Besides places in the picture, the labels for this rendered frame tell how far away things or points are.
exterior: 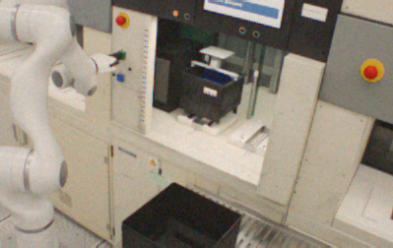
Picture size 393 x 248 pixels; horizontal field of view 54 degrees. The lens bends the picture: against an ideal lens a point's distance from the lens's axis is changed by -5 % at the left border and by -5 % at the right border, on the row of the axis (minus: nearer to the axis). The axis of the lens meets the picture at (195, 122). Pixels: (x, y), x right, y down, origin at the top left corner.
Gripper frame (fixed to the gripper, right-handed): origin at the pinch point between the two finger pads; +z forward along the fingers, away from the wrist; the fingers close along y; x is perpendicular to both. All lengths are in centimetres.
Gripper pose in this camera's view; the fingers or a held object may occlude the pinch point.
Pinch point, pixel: (116, 56)
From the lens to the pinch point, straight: 170.2
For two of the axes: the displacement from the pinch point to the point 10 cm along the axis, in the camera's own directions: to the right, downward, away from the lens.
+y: 8.4, 3.3, -4.3
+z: 5.3, -3.6, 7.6
